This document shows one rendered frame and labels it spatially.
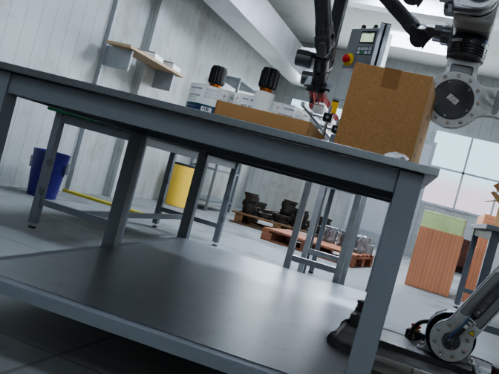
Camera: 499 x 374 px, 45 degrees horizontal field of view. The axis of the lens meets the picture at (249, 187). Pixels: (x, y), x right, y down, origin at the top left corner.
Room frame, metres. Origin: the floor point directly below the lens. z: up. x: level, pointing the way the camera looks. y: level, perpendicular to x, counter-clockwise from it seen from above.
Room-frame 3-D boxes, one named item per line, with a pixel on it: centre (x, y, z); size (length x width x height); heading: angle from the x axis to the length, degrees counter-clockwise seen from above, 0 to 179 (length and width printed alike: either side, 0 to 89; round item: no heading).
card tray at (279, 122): (1.73, -0.02, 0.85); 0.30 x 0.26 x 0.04; 167
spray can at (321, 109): (2.44, -0.19, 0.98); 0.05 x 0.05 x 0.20
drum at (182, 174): (8.61, 0.95, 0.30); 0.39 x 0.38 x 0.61; 162
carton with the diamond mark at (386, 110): (1.98, -0.38, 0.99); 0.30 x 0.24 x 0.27; 161
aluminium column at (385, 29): (2.71, -0.40, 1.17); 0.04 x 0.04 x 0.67; 77
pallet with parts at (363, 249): (7.21, -0.97, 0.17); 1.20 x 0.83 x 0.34; 65
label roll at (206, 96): (2.71, 0.27, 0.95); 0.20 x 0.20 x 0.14
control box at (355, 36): (2.79, -0.36, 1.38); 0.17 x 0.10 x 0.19; 42
